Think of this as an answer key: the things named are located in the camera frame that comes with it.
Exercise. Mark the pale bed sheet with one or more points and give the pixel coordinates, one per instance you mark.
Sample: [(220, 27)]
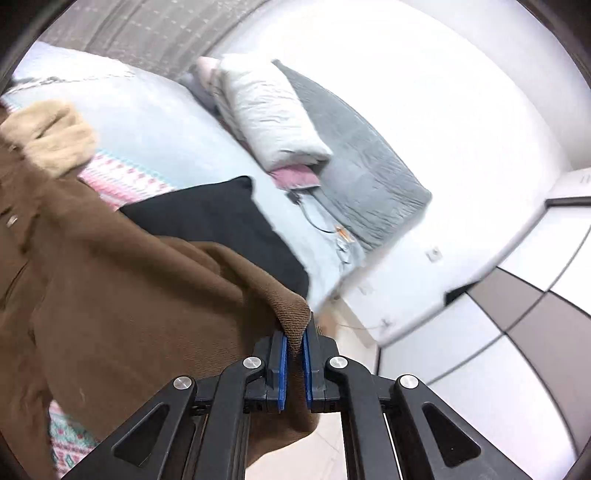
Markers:
[(152, 120)]

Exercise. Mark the pink cloth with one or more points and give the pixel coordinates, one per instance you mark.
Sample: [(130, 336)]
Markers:
[(295, 175)]

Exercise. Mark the grey pillow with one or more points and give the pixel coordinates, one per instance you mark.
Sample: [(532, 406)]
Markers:
[(196, 92)]

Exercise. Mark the folded black cloth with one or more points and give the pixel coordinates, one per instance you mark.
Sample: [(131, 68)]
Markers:
[(221, 221)]

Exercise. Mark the beige pillow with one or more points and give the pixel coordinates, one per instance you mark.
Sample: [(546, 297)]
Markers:
[(268, 110)]

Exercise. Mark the pink green patterned blanket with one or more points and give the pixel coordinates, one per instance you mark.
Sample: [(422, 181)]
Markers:
[(124, 180)]

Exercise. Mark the grey quilted blanket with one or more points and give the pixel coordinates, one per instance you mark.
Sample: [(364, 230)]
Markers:
[(360, 161)]

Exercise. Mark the white wall socket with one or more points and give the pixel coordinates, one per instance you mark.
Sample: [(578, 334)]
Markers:
[(434, 254)]

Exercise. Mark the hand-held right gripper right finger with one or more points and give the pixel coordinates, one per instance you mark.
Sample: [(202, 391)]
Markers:
[(307, 369)]

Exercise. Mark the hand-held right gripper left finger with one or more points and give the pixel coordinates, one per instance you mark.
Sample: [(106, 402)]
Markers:
[(280, 369)]

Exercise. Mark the white grey wardrobe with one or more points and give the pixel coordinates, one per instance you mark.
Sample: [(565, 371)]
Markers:
[(498, 332)]

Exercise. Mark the grey patterned curtain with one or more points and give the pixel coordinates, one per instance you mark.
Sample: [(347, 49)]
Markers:
[(147, 32)]

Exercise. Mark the pale pink pillow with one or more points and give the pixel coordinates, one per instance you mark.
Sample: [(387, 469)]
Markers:
[(205, 76)]

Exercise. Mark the brown coat with fleece collar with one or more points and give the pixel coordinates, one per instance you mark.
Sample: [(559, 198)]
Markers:
[(138, 300)]

